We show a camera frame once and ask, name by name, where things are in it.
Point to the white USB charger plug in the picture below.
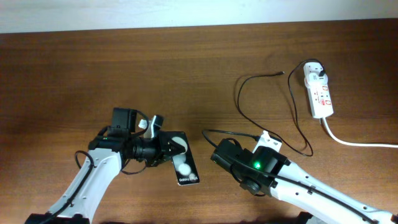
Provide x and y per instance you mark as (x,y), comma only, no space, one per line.
(313,79)

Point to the white power strip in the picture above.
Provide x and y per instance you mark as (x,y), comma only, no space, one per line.
(319,96)

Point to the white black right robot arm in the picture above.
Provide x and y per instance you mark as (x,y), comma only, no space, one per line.
(265,171)

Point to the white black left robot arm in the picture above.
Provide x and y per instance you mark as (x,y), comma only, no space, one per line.
(107,156)

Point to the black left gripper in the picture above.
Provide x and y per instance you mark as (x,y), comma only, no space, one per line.
(159,154)

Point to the black Samsung smartphone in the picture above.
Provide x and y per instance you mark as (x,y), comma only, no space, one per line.
(184,164)

